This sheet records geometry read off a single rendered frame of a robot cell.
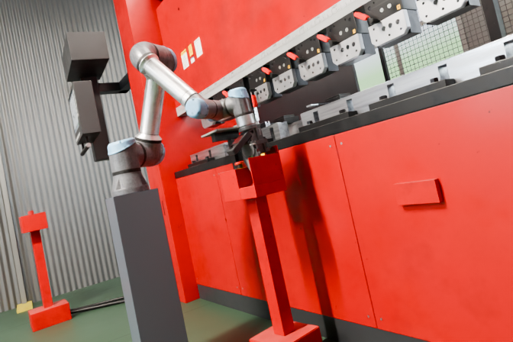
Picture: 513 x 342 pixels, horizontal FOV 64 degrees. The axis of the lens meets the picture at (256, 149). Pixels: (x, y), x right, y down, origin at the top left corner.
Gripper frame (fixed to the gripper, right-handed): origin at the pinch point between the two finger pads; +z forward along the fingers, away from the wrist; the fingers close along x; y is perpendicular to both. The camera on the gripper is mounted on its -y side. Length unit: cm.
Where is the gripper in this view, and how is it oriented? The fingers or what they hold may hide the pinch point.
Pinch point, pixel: (257, 177)
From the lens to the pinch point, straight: 158.9
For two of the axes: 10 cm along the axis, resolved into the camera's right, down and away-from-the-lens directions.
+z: 2.7, 9.6, 0.0
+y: 7.2, -2.0, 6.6
